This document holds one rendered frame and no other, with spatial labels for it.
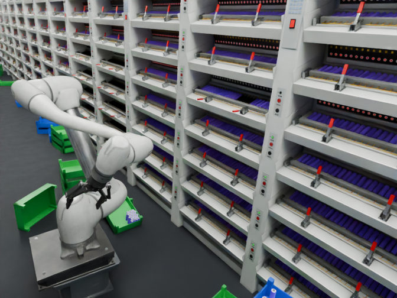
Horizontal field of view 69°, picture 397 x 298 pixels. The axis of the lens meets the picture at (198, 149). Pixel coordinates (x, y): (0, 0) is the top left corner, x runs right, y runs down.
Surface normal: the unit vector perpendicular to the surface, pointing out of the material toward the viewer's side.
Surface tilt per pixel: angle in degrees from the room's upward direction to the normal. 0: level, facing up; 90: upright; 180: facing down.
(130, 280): 0
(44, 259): 4
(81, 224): 85
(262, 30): 110
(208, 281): 0
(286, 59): 90
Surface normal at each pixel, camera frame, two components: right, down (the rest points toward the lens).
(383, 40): -0.75, 0.50
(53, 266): 0.00, -0.93
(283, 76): -0.77, 0.18
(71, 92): 0.84, -0.11
